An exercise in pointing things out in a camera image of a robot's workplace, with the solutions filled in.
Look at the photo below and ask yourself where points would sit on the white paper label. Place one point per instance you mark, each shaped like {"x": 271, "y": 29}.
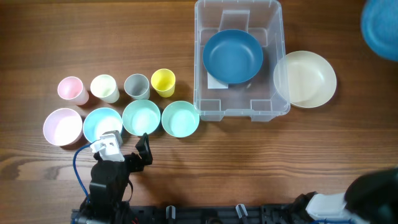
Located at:
{"x": 213, "y": 83}

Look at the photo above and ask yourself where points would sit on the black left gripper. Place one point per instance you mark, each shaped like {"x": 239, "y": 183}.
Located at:
{"x": 143, "y": 145}

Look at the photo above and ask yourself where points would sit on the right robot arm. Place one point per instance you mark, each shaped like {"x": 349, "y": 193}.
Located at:
{"x": 371, "y": 198}

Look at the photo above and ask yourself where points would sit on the grey cup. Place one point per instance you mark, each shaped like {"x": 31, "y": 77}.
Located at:
{"x": 137, "y": 86}

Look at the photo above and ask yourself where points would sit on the cream cup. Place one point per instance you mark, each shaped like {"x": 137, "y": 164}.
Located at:
{"x": 105, "y": 88}

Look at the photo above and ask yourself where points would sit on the clear plastic storage bin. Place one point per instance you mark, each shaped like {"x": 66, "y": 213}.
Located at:
{"x": 256, "y": 98}

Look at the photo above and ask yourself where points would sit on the dark blue large bowl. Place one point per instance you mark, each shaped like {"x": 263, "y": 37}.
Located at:
{"x": 233, "y": 56}

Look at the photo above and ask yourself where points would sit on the pink small bowl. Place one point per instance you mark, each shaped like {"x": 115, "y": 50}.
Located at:
{"x": 63, "y": 127}

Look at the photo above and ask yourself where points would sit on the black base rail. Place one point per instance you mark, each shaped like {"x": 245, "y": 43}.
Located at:
{"x": 265, "y": 214}

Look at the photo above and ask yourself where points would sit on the mint green small bowl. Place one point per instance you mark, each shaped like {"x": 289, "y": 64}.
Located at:
{"x": 141, "y": 116}

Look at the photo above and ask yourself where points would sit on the yellow cup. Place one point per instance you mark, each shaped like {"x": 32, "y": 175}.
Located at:
{"x": 163, "y": 81}

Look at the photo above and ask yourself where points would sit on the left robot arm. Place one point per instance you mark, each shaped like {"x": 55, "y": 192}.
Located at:
{"x": 103, "y": 201}

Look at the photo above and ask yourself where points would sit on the cream large bowl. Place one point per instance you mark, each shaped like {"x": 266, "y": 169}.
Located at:
{"x": 305, "y": 79}

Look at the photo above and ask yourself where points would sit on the pink cup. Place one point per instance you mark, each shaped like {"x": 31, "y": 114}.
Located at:
{"x": 73, "y": 90}

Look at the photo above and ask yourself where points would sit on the light blue small bowl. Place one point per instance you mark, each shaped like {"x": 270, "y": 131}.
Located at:
{"x": 101, "y": 120}

